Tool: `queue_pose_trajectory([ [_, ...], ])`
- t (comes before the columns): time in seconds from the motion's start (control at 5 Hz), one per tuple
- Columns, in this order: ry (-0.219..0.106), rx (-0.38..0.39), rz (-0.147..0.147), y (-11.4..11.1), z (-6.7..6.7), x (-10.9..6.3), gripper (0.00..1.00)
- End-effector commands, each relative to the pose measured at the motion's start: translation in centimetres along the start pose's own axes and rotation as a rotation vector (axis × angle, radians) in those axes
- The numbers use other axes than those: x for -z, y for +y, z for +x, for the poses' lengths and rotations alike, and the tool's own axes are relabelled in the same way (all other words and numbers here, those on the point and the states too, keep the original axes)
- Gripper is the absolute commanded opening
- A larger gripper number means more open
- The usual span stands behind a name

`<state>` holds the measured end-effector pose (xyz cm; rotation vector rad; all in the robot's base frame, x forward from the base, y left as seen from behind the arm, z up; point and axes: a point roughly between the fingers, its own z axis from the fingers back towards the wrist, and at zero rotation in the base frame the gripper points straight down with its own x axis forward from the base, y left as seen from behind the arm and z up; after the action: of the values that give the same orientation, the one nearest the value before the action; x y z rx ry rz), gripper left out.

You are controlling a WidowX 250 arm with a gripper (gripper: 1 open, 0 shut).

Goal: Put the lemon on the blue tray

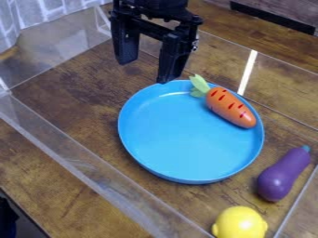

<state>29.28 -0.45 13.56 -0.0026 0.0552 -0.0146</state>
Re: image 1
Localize yellow toy lemon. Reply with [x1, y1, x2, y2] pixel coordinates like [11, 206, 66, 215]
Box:
[211, 206, 269, 238]

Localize orange toy carrot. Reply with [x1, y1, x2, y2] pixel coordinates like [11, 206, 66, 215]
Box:
[188, 74, 257, 128]

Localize purple toy eggplant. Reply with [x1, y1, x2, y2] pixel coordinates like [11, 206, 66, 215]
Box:
[257, 145, 310, 202]

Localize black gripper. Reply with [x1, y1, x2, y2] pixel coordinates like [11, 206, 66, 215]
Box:
[111, 0, 203, 84]

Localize clear acrylic enclosure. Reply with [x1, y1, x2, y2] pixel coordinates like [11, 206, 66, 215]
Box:
[0, 0, 318, 238]

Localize blue round tray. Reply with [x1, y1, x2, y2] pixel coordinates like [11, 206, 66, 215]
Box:
[118, 80, 265, 184]

